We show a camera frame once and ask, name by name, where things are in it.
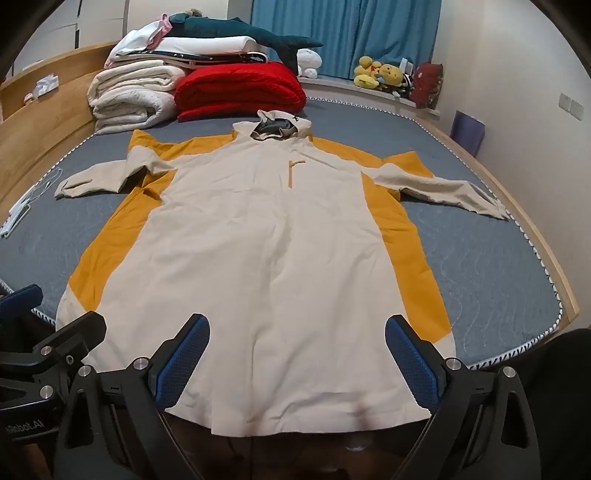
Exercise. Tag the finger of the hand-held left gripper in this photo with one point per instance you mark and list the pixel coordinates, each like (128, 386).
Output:
(78, 334)
(23, 297)

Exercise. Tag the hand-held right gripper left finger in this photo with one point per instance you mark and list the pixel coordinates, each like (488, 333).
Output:
(180, 364)

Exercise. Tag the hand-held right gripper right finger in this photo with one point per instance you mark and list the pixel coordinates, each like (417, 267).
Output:
(412, 364)

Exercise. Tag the cream and yellow hoodie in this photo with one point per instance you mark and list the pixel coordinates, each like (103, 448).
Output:
(258, 258)

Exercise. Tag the white flat device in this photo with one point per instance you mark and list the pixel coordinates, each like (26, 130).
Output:
(13, 220)

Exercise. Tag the grey quilted mattress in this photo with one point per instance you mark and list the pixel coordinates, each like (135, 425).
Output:
(485, 258)

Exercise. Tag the white tissue pack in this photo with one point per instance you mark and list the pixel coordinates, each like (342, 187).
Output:
(46, 84)

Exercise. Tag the cream folded fleece blanket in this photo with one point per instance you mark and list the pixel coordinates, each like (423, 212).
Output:
(129, 97)

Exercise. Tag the purple folder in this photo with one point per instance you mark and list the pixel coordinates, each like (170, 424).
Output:
(467, 133)

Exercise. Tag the white wardrobe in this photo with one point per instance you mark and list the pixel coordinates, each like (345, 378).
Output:
(69, 32)

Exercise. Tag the red folded blanket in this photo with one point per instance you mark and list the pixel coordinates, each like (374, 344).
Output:
(240, 90)

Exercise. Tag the white window ledge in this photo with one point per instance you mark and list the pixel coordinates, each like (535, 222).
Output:
(351, 90)

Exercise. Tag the dark red cushion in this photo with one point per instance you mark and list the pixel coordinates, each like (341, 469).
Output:
(427, 83)

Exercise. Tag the pink and white cloth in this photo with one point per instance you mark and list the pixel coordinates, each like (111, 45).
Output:
(138, 34)

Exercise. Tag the yellow bear plush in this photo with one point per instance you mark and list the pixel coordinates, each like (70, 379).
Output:
(392, 74)

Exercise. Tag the yellow duck plush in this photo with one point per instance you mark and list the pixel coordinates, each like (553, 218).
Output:
(367, 71)

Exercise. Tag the dark patterned folded cloth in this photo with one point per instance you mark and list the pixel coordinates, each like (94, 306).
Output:
(217, 57)

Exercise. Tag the white folded quilt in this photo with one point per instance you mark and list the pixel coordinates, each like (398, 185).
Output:
(203, 44)

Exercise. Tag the white plush toy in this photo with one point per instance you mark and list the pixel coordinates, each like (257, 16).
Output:
(306, 62)

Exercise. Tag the teal shark plush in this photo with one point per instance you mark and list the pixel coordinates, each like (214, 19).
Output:
(231, 30)

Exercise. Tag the blue curtain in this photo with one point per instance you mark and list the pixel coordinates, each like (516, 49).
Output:
(341, 32)

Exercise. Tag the wooden bed frame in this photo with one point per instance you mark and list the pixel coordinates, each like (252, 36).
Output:
(41, 124)

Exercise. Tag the white wall socket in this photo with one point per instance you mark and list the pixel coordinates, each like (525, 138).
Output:
(564, 101)
(577, 110)

